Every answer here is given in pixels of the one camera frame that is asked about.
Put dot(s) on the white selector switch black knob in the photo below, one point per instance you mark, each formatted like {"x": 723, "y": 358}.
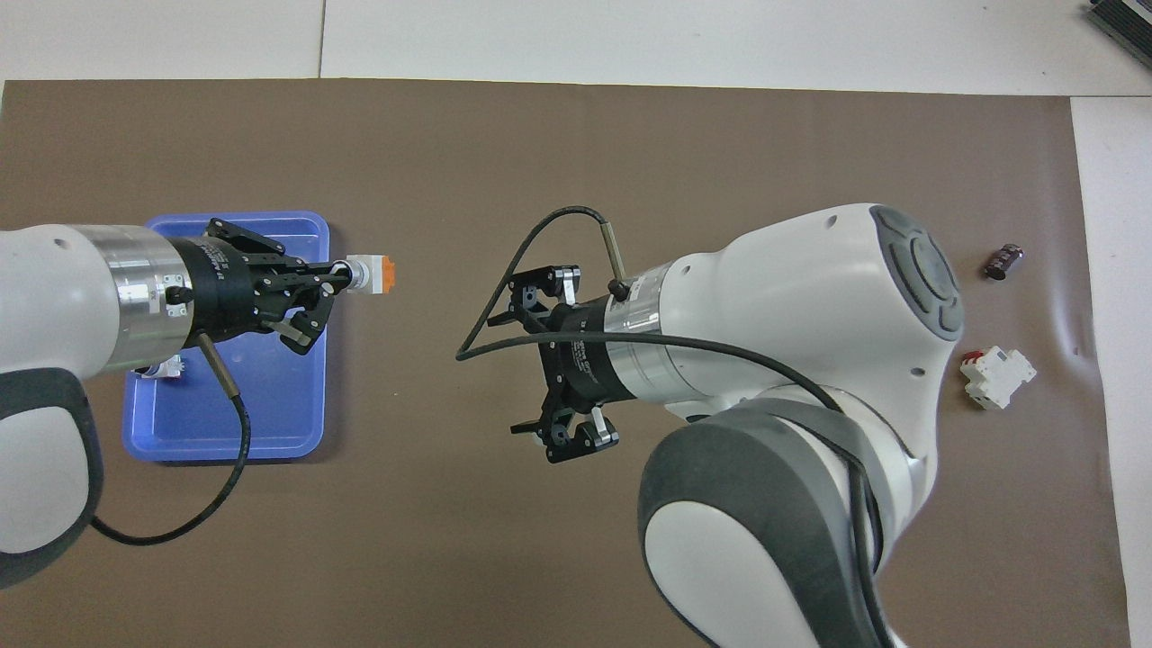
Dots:
{"x": 171, "y": 369}

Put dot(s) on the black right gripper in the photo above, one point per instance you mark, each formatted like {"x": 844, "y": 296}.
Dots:
{"x": 585, "y": 360}

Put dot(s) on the white circuit breaker red levers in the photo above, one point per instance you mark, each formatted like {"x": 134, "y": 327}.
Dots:
{"x": 994, "y": 378}

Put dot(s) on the black electronic device box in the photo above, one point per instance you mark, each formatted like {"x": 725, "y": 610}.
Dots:
{"x": 1129, "y": 18}

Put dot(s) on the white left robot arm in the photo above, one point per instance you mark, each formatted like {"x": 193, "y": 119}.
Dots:
{"x": 54, "y": 279}

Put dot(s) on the small black cylindrical component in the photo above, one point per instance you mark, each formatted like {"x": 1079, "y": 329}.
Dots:
{"x": 1003, "y": 261}

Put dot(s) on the brown table mat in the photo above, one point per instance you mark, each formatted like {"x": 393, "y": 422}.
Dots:
{"x": 450, "y": 558}

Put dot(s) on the blue plastic tray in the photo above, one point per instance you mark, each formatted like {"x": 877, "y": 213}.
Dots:
{"x": 270, "y": 405}

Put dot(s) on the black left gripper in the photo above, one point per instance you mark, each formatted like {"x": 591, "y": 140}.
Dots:
{"x": 225, "y": 288}

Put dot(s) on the selector switch with orange base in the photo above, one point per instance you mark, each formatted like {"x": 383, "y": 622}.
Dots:
{"x": 369, "y": 275}

